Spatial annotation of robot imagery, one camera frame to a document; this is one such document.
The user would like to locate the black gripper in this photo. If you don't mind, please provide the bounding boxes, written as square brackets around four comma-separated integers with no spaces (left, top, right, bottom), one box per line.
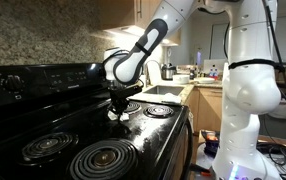
[108,80,142,115]

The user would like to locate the white napkin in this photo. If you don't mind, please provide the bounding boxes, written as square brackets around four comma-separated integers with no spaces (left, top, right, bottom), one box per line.
[107,111,130,121]

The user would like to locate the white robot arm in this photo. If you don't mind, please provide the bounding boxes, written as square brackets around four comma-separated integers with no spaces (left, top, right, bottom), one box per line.
[107,0,281,180]

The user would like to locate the black electric stove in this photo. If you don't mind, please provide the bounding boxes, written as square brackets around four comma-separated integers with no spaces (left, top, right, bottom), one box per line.
[0,63,191,180]

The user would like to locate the steel kitchen sink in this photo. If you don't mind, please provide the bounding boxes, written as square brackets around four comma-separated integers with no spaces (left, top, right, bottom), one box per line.
[146,85,183,95]

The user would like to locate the white towel on counter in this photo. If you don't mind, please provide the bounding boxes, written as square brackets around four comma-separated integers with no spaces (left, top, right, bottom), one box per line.
[162,93,181,104]

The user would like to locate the white bowl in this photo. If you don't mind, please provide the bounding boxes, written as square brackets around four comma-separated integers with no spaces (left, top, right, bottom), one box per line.
[173,74,190,84]

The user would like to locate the wooden upper cabinet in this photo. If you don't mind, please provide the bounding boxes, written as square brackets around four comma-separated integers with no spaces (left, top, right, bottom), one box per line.
[98,0,161,36]

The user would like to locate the wooden cabinet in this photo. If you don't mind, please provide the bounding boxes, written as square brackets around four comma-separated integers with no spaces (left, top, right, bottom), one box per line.
[98,0,161,36]
[185,87,222,134]

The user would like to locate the wooden lower cabinet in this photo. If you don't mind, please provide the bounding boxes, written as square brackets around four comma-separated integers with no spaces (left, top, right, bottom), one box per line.
[185,87,222,134]

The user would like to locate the white laptop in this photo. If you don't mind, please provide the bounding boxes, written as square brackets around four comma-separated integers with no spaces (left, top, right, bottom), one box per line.
[203,59,226,73]

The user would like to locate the black cable bundle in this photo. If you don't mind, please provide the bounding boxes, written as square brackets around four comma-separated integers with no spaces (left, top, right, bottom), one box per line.
[256,0,286,176]

